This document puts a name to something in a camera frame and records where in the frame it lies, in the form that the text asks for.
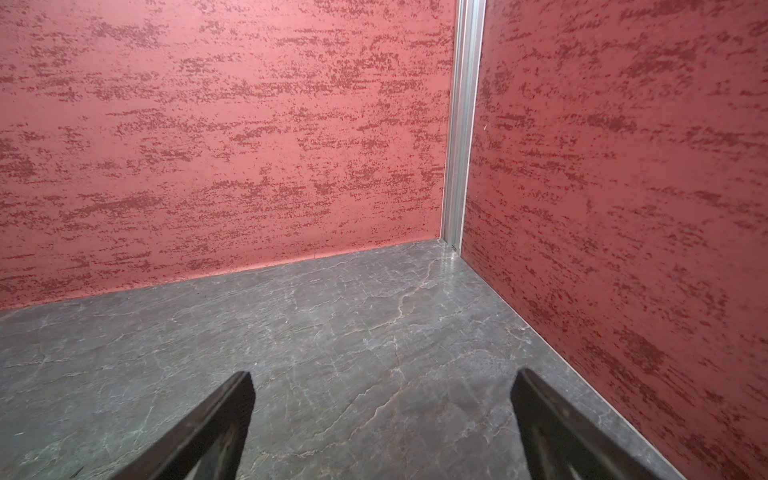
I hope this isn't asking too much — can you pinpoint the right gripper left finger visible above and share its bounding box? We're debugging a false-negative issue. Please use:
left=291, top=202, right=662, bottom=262
left=113, top=371, right=256, bottom=479

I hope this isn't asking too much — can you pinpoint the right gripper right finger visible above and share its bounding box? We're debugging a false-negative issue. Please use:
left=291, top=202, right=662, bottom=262
left=510, top=368, right=657, bottom=480

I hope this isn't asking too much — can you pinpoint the right aluminium corner post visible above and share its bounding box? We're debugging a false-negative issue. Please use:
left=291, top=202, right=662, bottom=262
left=440, top=0, right=487, bottom=253

